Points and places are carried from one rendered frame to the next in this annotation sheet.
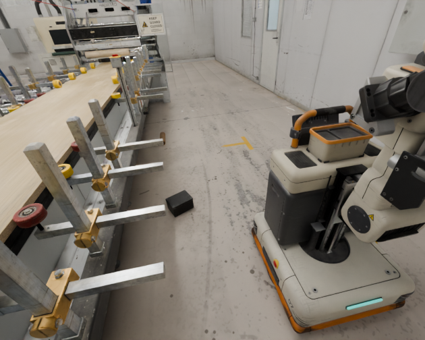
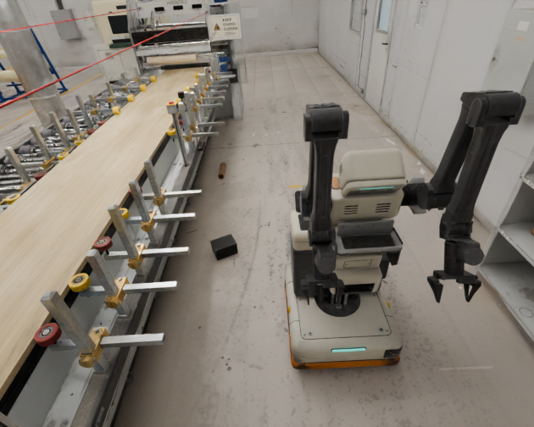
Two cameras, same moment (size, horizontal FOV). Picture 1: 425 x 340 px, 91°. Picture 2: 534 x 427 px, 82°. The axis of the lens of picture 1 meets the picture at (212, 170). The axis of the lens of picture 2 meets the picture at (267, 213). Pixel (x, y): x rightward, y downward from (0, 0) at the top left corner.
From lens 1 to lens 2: 86 cm
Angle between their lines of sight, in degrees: 8
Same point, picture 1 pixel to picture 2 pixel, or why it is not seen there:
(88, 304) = (133, 302)
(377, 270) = (372, 327)
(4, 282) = (99, 274)
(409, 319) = (403, 377)
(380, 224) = not seen: hidden behind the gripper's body
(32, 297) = (109, 284)
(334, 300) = (323, 342)
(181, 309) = (206, 339)
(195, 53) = (291, 42)
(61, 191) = (123, 232)
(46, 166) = (118, 218)
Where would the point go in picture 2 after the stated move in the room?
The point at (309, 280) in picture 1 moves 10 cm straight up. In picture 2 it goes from (309, 326) to (309, 316)
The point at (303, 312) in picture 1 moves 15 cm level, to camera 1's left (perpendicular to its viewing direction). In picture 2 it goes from (295, 347) to (268, 345)
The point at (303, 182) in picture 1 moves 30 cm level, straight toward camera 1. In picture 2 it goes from (303, 241) to (269, 277)
